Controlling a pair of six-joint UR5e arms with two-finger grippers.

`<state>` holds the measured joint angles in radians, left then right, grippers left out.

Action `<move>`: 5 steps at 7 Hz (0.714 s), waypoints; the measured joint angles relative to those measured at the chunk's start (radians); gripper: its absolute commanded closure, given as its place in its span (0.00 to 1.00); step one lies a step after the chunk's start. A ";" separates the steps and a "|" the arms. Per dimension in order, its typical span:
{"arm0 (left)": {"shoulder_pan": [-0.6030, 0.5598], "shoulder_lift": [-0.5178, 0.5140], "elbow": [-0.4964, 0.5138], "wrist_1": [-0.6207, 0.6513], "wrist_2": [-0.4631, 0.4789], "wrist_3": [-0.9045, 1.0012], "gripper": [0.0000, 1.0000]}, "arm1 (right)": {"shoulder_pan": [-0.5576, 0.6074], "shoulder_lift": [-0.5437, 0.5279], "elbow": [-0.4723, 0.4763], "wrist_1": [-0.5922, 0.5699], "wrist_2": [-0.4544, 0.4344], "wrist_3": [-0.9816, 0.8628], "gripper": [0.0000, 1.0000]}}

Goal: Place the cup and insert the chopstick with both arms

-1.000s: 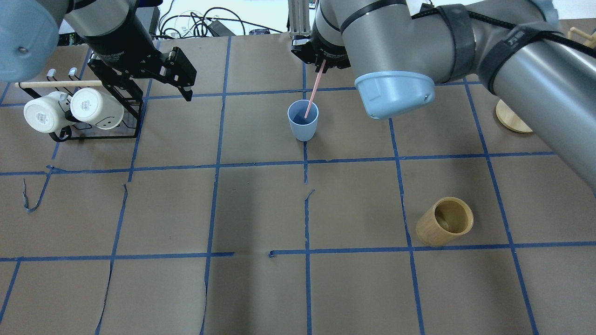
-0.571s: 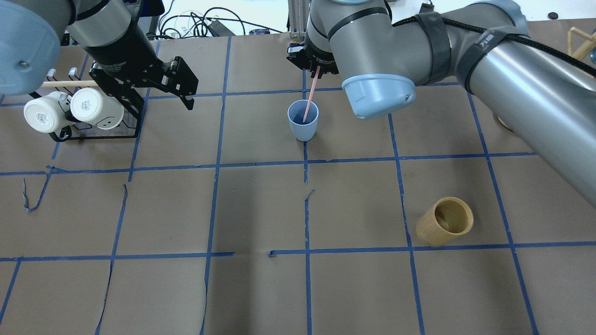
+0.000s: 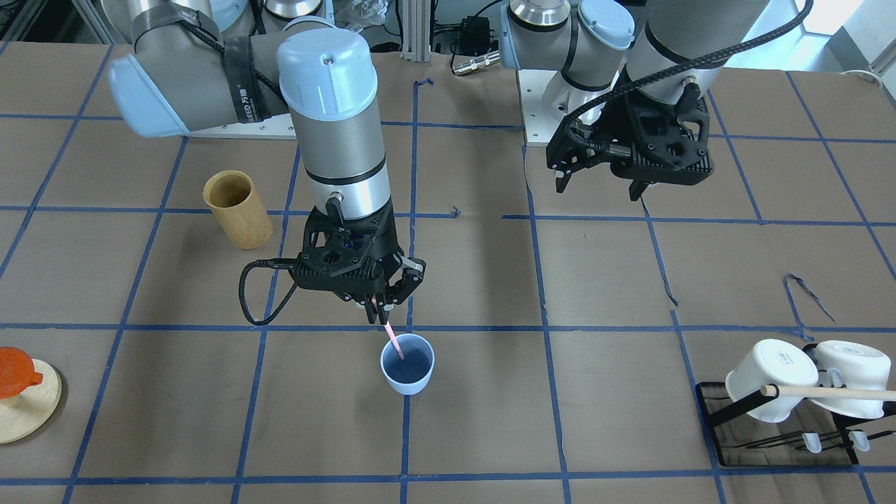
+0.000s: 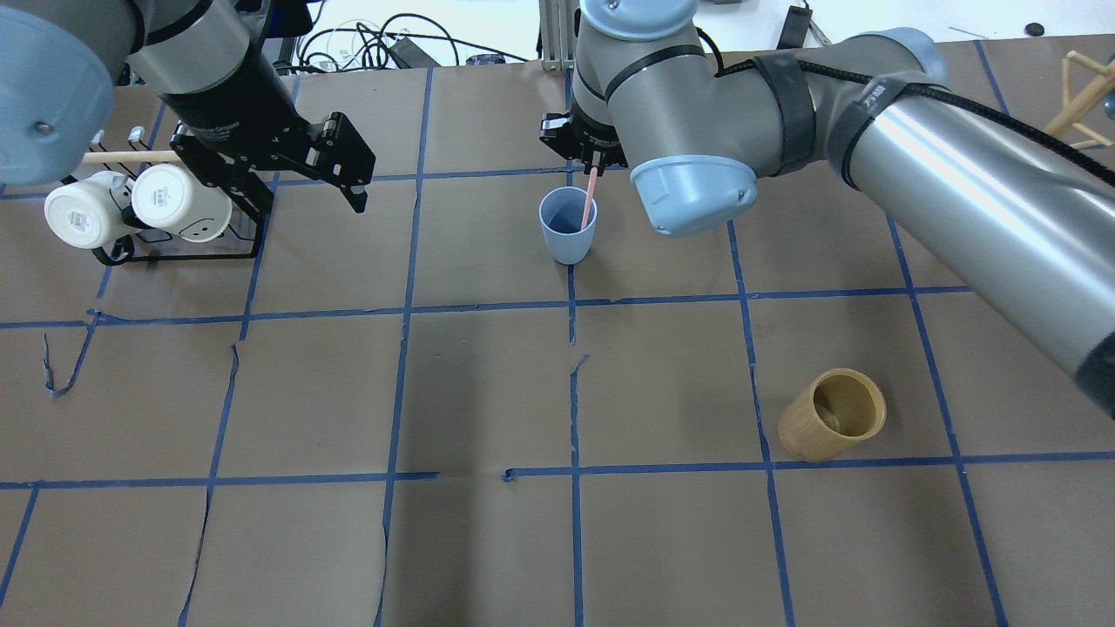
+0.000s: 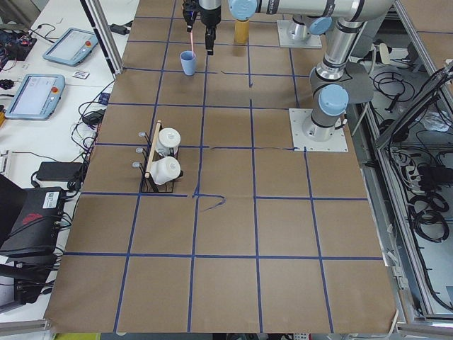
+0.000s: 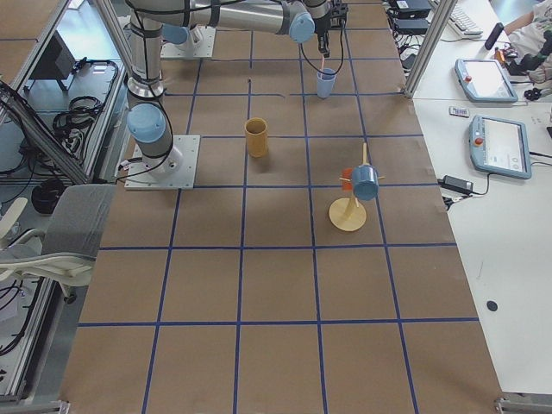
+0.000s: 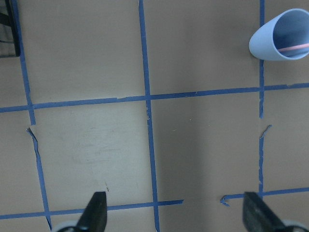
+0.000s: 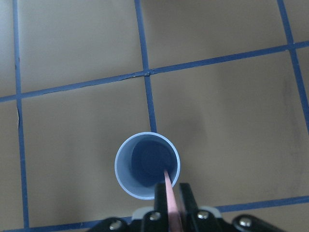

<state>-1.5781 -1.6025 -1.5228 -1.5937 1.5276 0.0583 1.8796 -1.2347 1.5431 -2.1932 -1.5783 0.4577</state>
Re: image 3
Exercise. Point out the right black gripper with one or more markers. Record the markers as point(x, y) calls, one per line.
point(387, 240)

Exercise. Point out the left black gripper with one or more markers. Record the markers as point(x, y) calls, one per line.
point(610, 120)

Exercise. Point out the pink chopstick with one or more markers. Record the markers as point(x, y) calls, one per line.
point(392, 336)

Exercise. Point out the light blue plastic cup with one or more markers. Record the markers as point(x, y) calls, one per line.
point(408, 375)

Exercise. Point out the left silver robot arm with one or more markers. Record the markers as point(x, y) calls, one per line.
point(599, 45)

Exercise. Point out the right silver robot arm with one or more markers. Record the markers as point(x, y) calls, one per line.
point(186, 75)

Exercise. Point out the brown paper table cover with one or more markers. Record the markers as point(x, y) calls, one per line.
point(569, 329)

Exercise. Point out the yellow cylindrical chopstick holder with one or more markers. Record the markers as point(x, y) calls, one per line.
point(236, 204)

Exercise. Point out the white mug lower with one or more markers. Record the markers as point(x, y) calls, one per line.
point(771, 361)

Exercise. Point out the white mug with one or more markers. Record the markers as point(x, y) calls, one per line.
point(771, 361)
point(855, 366)

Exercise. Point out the white mug upper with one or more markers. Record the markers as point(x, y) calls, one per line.
point(855, 366)

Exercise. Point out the orange hanging mug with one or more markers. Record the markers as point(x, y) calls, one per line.
point(18, 372)

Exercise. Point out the wooden mug tree stand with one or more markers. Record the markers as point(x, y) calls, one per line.
point(25, 413)

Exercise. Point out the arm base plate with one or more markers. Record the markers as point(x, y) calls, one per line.
point(535, 108)
point(279, 127)

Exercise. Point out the black wire mug rack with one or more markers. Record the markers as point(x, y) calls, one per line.
point(778, 426)

